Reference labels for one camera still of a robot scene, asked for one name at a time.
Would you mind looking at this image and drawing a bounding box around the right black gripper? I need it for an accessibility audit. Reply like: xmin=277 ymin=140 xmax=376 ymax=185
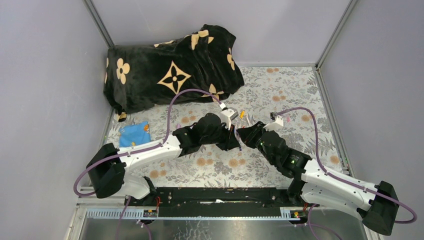
xmin=236 ymin=121 xmax=276 ymax=166

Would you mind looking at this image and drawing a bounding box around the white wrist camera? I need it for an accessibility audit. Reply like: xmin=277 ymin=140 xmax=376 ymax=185
xmin=263 ymin=112 xmax=284 ymax=131
xmin=218 ymin=103 xmax=239 ymax=130

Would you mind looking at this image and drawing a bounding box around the dark purple pen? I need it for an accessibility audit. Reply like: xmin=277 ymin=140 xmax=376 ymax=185
xmin=234 ymin=127 xmax=242 ymax=152

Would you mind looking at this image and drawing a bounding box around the blue cartoon cloth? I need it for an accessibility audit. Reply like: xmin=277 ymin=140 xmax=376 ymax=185
xmin=119 ymin=121 xmax=151 ymax=147

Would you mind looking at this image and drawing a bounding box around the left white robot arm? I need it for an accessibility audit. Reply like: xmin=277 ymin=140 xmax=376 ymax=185
xmin=86 ymin=108 xmax=240 ymax=206

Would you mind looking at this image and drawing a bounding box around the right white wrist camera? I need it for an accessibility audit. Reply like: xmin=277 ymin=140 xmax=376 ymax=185
xmin=263 ymin=112 xmax=284 ymax=131

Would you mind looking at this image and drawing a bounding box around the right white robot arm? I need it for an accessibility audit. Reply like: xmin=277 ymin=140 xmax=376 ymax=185
xmin=237 ymin=121 xmax=399 ymax=236

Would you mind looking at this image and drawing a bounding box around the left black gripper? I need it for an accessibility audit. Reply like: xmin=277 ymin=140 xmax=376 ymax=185
xmin=200 ymin=121 xmax=240 ymax=152

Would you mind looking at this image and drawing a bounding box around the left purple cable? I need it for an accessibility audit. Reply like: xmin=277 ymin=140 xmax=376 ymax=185
xmin=73 ymin=88 xmax=228 ymax=240

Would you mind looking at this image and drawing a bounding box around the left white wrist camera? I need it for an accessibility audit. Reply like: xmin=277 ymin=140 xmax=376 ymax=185
xmin=218 ymin=103 xmax=239 ymax=130

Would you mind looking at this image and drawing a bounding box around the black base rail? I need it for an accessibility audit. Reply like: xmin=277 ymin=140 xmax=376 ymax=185
xmin=124 ymin=181 xmax=311 ymax=219

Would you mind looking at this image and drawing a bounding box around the black floral plush blanket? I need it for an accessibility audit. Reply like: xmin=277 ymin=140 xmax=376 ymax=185
xmin=103 ymin=24 xmax=245 ymax=115

